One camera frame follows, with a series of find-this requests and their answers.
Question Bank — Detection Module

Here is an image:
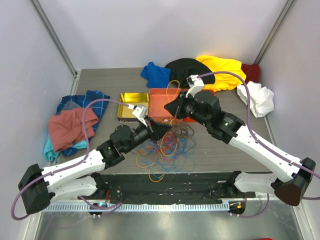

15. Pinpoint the dark red cloth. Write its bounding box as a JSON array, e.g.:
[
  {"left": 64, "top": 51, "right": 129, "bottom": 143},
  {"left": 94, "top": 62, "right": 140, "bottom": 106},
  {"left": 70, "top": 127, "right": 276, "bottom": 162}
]
[{"left": 241, "top": 63, "right": 261, "bottom": 84}]

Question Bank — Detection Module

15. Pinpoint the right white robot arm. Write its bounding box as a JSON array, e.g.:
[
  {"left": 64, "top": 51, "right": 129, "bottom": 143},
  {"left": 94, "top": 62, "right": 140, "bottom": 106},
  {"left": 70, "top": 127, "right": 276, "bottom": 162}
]
[{"left": 164, "top": 91, "right": 316, "bottom": 206}]

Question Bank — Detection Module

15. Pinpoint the white cloth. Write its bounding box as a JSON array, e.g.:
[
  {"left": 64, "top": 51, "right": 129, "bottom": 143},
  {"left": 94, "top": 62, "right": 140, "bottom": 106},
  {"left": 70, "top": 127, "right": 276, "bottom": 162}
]
[{"left": 246, "top": 81, "right": 275, "bottom": 118}]

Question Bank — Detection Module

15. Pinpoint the white slotted cable duct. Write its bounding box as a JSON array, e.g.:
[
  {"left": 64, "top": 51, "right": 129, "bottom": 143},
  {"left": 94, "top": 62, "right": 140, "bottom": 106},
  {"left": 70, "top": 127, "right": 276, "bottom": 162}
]
[{"left": 43, "top": 201, "right": 230, "bottom": 213}]

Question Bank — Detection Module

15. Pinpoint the gold metal tin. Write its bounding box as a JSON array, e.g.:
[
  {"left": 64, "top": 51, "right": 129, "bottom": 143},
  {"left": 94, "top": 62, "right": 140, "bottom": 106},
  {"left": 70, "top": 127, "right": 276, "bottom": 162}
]
[{"left": 117, "top": 92, "right": 150, "bottom": 123}]

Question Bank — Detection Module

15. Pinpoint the blue plaid cloth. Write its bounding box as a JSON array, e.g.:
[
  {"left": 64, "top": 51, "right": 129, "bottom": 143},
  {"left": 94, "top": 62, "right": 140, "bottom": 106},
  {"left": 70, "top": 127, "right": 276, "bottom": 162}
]
[{"left": 56, "top": 90, "right": 111, "bottom": 157}]

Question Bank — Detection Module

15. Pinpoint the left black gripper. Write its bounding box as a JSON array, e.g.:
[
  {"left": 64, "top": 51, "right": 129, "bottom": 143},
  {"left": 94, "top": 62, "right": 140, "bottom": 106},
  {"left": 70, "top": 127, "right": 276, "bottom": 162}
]
[{"left": 123, "top": 115, "right": 171, "bottom": 154}]

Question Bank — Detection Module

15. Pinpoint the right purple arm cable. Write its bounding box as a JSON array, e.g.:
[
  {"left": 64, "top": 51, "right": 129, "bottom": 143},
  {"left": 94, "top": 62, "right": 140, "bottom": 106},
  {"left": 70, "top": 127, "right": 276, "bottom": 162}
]
[{"left": 197, "top": 71, "right": 320, "bottom": 201}]

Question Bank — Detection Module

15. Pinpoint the salmon red cloth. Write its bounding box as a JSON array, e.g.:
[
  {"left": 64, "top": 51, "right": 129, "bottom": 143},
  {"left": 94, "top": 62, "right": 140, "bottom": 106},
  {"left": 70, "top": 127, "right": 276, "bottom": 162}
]
[{"left": 47, "top": 108, "right": 99, "bottom": 152}]

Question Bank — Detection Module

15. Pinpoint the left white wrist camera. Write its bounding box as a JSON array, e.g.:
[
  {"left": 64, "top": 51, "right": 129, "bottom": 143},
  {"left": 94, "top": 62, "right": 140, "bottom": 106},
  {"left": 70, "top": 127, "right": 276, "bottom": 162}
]
[{"left": 127, "top": 104, "right": 148, "bottom": 126}]

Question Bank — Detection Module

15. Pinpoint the orange thin cable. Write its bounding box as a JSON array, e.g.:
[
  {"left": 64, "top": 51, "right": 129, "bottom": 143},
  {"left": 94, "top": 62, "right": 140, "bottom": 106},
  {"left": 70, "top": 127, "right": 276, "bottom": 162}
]
[
  {"left": 134, "top": 119, "right": 196, "bottom": 183},
  {"left": 152, "top": 79, "right": 186, "bottom": 126}
]

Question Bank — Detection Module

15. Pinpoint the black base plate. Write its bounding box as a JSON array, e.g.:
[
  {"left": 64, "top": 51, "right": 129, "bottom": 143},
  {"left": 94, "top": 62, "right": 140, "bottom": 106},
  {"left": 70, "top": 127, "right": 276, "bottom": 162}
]
[{"left": 85, "top": 172, "right": 256, "bottom": 205}]

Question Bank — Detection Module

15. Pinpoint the dark brown thin cable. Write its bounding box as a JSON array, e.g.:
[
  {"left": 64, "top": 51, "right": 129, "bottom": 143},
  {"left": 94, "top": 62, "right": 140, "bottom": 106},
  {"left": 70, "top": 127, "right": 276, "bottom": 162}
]
[{"left": 172, "top": 122, "right": 198, "bottom": 151}]

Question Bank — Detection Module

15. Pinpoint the salmon pink plastic box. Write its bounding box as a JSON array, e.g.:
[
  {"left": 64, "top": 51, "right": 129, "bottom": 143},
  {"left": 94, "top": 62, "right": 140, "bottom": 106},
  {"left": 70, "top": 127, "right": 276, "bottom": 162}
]
[{"left": 148, "top": 88, "right": 183, "bottom": 124}]

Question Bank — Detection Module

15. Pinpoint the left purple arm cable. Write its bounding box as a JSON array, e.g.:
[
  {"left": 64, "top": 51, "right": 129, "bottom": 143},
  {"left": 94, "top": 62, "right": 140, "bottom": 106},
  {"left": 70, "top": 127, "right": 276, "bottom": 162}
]
[{"left": 10, "top": 98, "right": 136, "bottom": 221}]

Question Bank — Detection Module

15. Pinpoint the red thin cable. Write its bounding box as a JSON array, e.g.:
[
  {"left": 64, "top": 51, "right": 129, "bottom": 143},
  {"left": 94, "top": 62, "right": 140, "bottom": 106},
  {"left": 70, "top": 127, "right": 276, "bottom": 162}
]
[{"left": 147, "top": 129, "right": 188, "bottom": 163}]

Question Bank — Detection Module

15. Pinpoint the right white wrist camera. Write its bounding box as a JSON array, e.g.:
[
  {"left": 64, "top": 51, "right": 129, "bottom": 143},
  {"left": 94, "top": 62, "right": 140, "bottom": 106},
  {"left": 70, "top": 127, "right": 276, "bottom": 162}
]
[{"left": 186, "top": 75, "right": 205, "bottom": 98}]

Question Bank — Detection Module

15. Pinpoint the orange plastic box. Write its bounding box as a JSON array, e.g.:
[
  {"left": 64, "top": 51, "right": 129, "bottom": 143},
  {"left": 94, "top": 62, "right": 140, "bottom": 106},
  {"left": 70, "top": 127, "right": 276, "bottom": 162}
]
[{"left": 183, "top": 90, "right": 220, "bottom": 124}]

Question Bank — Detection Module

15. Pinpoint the blue thin cable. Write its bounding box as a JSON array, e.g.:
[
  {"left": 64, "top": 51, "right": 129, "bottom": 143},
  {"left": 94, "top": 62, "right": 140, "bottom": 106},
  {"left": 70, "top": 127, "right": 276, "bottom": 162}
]
[{"left": 139, "top": 134, "right": 198, "bottom": 180}]

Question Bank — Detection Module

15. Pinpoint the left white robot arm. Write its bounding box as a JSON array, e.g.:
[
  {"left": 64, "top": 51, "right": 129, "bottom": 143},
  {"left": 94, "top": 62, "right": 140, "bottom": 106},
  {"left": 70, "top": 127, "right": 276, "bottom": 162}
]
[{"left": 17, "top": 117, "right": 172, "bottom": 215}]

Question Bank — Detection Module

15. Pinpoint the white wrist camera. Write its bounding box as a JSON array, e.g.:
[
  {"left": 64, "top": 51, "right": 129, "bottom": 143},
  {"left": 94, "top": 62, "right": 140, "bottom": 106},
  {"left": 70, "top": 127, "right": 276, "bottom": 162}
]
[
  {"left": 186, "top": 75, "right": 205, "bottom": 98},
  {"left": 127, "top": 104, "right": 148, "bottom": 126}
]

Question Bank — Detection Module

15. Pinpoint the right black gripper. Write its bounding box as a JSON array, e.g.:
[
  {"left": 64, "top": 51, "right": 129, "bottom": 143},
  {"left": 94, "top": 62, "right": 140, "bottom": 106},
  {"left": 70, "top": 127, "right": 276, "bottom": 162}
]
[{"left": 165, "top": 90, "right": 210, "bottom": 128}]

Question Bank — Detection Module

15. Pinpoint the teal cloth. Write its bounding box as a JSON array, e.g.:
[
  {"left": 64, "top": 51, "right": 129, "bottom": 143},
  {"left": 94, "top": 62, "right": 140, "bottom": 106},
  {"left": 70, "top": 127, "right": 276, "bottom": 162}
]
[{"left": 43, "top": 135, "right": 88, "bottom": 162}]

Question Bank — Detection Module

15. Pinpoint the black cloth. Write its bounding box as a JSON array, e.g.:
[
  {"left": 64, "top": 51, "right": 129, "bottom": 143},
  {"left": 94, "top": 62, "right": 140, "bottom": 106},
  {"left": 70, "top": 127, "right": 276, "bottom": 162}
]
[{"left": 165, "top": 58, "right": 212, "bottom": 89}]

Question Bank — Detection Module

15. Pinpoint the yellow cloth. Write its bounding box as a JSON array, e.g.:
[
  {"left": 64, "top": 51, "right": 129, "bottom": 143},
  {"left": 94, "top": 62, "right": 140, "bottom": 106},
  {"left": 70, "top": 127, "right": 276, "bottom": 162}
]
[{"left": 196, "top": 55, "right": 246, "bottom": 92}]

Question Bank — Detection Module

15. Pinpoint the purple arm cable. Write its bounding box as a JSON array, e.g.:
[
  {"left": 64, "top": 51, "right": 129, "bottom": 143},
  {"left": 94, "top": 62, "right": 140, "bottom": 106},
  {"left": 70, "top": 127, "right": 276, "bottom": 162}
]
[
  {"left": 197, "top": 71, "right": 320, "bottom": 201},
  {"left": 10, "top": 98, "right": 136, "bottom": 221}
]

